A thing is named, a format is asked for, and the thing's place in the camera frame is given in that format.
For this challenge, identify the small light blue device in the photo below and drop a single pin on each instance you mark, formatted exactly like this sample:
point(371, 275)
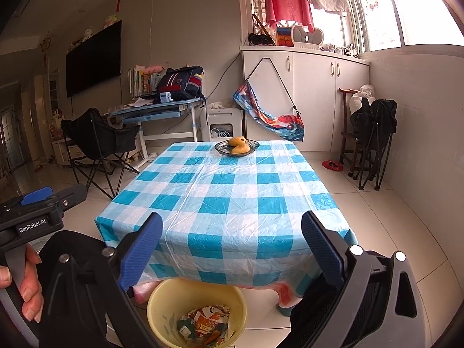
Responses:
point(166, 98)

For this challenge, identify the white plastic stool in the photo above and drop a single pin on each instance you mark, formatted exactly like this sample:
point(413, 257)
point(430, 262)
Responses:
point(224, 116)

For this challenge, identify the black wall television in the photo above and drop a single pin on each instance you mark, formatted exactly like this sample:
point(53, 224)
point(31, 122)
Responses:
point(94, 58)

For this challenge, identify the red hanging garment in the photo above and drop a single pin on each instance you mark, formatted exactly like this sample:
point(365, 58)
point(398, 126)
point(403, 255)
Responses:
point(290, 3)

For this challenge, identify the pink table cloth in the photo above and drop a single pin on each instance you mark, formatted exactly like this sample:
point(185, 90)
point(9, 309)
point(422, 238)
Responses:
point(290, 293)

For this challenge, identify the white stuffed bag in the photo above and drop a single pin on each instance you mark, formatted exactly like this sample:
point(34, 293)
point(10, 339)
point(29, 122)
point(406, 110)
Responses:
point(364, 96)

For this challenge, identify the red slipper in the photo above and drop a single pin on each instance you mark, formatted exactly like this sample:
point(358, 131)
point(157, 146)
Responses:
point(331, 165)

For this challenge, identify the dark striped backpack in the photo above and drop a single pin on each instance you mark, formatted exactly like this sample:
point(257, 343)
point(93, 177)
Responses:
point(181, 81)

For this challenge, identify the orange box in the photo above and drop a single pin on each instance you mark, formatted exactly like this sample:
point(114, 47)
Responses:
point(284, 37)

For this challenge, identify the green printed wrapper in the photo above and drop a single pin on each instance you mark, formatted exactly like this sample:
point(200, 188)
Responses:
point(185, 329)

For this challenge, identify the white low cabinet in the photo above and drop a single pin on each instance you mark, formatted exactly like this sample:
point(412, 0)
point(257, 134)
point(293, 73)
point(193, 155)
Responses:
point(67, 152)

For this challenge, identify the colourful printed sling bag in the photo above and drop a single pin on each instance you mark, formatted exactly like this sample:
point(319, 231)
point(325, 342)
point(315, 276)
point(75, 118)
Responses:
point(282, 123)

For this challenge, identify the black bag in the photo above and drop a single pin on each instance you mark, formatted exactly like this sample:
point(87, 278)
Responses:
point(261, 39)

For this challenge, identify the orange peel piece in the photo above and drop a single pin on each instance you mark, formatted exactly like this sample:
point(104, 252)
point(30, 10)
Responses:
point(212, 337)

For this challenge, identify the window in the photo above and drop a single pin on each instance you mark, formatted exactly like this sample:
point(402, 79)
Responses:
point(417, 7)

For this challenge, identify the dark glass fruit plate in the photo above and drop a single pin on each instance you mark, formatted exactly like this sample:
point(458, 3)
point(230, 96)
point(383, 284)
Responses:
point(220, 148)

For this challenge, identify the blue white study desk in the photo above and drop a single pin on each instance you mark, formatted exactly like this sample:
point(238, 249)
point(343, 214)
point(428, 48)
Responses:
point(152, 110)

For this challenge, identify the folded black camping chair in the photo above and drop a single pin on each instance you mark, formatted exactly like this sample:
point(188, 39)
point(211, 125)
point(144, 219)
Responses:
point(377, 123)

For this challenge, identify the row of books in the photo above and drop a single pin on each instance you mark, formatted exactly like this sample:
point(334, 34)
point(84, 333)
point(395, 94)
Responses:
point(139, 81)

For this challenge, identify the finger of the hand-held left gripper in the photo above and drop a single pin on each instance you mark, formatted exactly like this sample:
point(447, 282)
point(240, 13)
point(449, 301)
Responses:
point(36, 195)
point(72, 195)

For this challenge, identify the blue white checked tablecloth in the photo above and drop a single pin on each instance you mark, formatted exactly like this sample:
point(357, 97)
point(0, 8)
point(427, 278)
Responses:
point(232, 195)

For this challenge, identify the person's left hand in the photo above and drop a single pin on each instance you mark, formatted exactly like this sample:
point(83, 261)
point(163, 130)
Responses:
point(32, 272)

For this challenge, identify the dark wooden chair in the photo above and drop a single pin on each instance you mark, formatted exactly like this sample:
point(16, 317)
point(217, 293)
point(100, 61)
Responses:
point(344, 116)

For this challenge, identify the pink plush toy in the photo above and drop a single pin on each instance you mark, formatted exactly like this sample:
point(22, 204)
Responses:
point(154, 69)

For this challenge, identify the open black camping chair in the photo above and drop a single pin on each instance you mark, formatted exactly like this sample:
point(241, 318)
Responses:
point(94, 134)

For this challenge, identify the yellow plastic bin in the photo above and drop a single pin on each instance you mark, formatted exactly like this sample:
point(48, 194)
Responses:
point(163, 304)

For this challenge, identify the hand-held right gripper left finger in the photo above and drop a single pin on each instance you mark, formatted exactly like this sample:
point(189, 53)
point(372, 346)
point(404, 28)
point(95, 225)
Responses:
point(141, 250)

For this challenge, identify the yellow mango with dark spot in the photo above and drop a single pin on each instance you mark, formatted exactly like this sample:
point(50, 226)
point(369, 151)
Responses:
point(235, 140)

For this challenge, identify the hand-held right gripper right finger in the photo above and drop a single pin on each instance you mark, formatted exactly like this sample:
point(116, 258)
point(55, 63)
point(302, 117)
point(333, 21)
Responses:
point(322, 250)

